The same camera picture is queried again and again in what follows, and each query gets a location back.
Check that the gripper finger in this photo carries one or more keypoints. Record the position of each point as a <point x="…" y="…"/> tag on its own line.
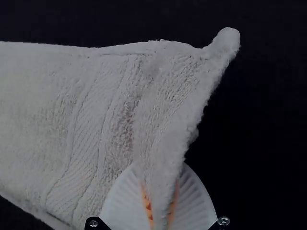
<point x="122" y="203"/>
<point x="194" y="203"/>

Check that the pale towel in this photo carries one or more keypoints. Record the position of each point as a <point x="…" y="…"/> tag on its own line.
<point x="96" y="107"/>

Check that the black mat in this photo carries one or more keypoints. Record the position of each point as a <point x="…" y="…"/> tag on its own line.
<point x="263" y="119"/>

